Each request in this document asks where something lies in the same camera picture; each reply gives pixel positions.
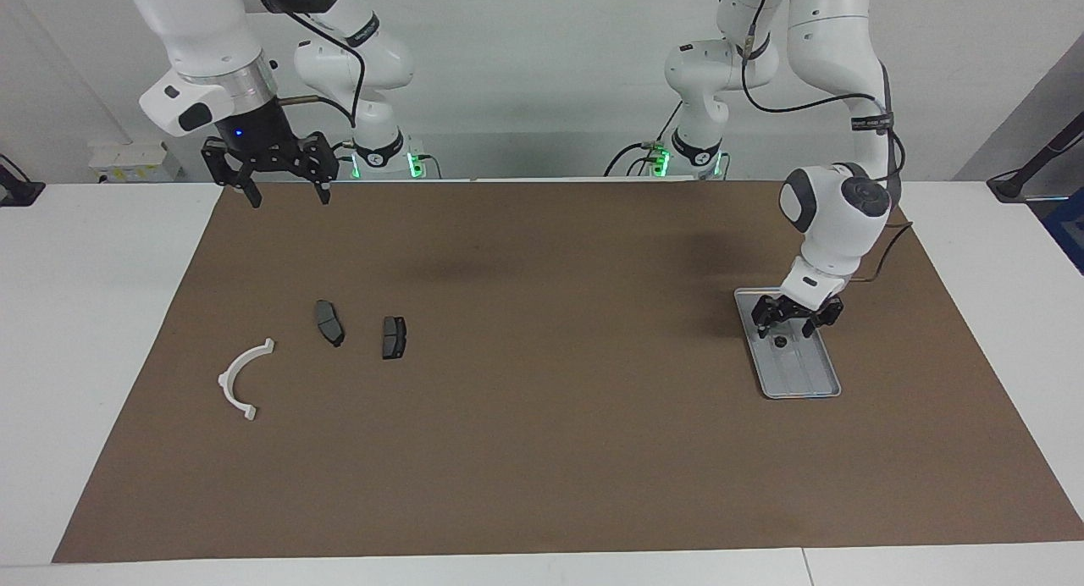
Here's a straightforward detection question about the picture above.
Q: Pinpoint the black camera stand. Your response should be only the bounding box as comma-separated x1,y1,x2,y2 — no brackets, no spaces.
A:
987,112,1084,202

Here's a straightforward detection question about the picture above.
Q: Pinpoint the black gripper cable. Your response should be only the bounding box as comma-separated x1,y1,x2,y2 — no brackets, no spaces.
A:
254,0,367,130
739,0,914,282

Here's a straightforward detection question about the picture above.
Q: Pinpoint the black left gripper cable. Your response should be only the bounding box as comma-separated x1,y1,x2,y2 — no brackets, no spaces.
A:
739,0,914,282

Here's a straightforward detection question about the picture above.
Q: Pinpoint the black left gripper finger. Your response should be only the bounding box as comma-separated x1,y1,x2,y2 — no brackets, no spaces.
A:
752,294,784,340
803,298,843,340

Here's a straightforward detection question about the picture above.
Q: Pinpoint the brown table mat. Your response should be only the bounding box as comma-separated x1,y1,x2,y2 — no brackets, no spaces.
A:
51,180,1084,564

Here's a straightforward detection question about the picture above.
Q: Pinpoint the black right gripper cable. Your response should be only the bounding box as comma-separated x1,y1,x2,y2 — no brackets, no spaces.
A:
254,0,367,130

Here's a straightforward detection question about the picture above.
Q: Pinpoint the white wall socket box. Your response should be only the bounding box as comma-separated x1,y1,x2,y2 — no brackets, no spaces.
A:
89,141,183,183

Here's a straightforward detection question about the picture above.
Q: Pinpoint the black left arm base cable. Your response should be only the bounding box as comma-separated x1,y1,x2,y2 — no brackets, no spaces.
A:
604,103,685,178

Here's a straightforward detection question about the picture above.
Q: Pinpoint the white curved plastic bracket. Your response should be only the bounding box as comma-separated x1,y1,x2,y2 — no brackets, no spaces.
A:
218,338,276,422

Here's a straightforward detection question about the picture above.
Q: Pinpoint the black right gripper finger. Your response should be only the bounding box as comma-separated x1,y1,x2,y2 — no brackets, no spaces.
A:
303,133,340,206
203,141,262,208

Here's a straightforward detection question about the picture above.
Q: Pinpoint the dark grey long brake pad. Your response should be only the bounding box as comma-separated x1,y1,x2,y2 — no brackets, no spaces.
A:
314,300,346,348

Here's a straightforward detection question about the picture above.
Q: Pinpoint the silver metal tray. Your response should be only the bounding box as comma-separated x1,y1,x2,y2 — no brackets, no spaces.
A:
733,286,843,400

